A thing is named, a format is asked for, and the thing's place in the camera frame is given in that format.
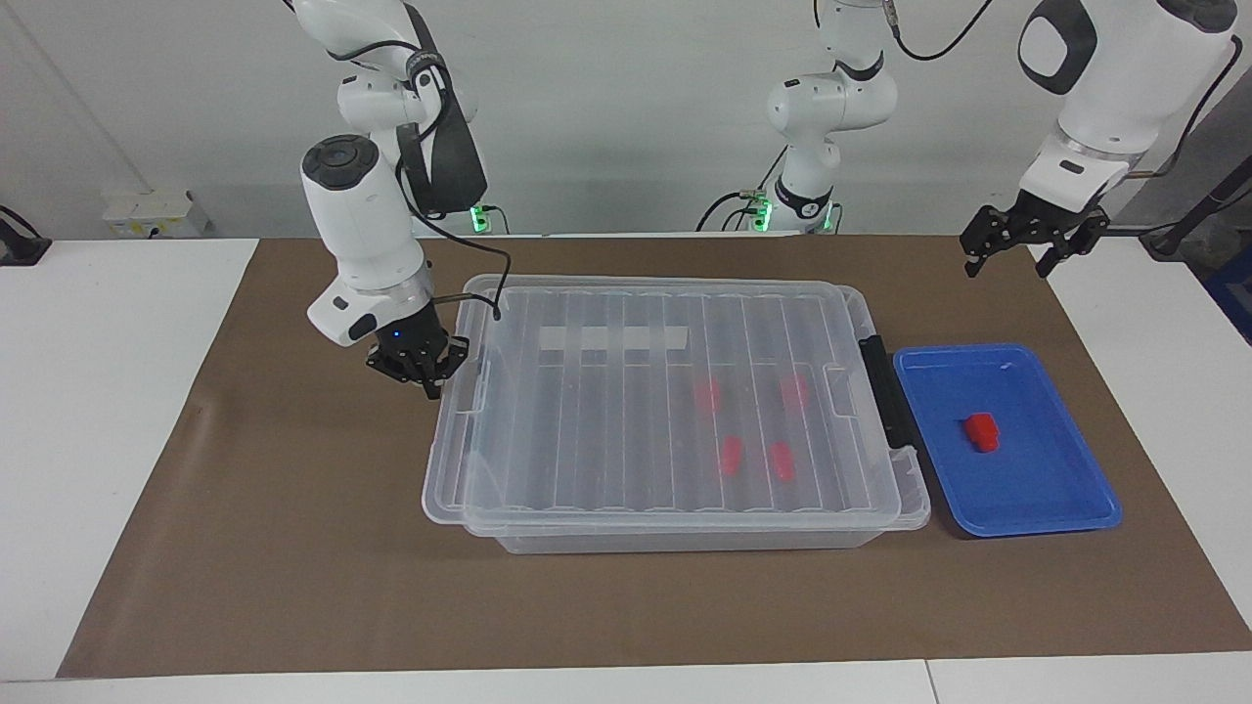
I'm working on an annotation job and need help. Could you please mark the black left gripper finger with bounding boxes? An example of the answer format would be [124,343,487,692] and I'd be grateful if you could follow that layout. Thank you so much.
[963,205,1018,280]
[1035,217,1113,280]

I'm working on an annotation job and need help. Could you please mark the clear ribbed box lid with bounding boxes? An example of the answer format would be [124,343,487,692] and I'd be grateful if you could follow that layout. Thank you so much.
[421,274,906,539]

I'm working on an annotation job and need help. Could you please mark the blue plastic tray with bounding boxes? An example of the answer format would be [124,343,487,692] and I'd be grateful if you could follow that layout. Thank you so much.
[892,342,1124,539]

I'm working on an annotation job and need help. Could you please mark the clear plastic storage box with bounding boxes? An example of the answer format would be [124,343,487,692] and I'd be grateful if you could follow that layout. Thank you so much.
[460,277,932,556]

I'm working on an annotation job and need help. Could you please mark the black stand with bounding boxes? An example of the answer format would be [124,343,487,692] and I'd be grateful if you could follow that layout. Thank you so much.
[1140,156,1252,260]

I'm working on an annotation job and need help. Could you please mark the blue crate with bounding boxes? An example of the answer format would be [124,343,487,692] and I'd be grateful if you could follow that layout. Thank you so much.
[1205,244,1252,343]

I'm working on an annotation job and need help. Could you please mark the white power strip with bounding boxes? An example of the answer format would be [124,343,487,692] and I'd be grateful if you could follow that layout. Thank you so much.
[103,189,211,239]

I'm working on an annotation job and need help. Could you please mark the brown paper table mat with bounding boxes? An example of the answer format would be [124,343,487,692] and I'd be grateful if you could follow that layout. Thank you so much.
[57,235,1252,681]

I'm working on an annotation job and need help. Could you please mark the black object on table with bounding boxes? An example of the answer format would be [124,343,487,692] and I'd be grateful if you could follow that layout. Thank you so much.
[0,205,52,267]

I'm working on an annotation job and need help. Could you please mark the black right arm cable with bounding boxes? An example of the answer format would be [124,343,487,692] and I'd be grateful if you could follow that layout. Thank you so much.
[333,39,514,322]

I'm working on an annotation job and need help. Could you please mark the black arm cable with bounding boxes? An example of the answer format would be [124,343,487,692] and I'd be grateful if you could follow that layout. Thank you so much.
[880,0,1245,182]
[333,39,514,322]

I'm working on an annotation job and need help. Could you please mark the black box latch handle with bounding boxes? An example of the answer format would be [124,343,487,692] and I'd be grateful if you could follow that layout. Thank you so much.
[859,334,918,451]

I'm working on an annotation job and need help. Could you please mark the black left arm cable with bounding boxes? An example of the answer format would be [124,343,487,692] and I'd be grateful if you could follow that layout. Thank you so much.
[880,0,1245,182]

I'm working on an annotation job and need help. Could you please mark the black left arm base cables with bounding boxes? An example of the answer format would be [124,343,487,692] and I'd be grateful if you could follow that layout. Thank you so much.
[696,156,783,233]

